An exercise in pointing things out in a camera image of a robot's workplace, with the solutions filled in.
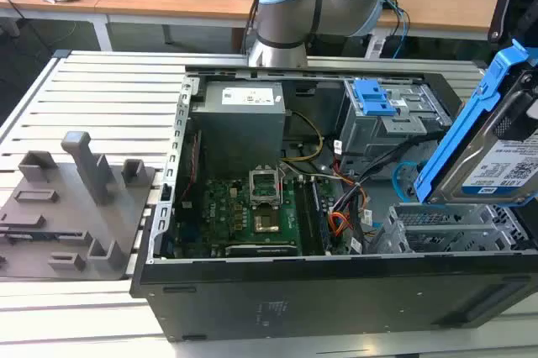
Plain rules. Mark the grey power supply unit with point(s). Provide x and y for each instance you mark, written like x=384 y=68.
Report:
x=237 y=122

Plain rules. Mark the black RAM slot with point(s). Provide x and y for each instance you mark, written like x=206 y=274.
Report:
x=306 y=219

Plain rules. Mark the black open PC case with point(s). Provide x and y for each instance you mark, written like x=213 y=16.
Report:
x=336 y=295

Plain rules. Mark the CPU socket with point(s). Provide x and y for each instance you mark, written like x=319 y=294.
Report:
x=267 y=222

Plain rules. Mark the green motherboard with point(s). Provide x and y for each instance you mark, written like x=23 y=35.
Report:
x=227 y=215

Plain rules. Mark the hard disk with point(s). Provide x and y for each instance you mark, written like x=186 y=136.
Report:
x=483 y=152

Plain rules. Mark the metal disk bay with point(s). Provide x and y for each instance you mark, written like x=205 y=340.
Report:
x=441 y=227

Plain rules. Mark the grey parts rack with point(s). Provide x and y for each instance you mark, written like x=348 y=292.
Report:
x=84 y=215

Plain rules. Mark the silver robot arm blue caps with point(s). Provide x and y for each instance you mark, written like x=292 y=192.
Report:
x=286 y=9

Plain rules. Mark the blue plastic cage latch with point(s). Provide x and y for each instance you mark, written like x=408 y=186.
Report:
x=373 y=97

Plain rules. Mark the black expansion slot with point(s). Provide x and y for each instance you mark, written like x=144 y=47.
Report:
x=260 y=249

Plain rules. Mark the grey metal drive cage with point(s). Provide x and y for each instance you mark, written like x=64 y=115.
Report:
x=378 y=131

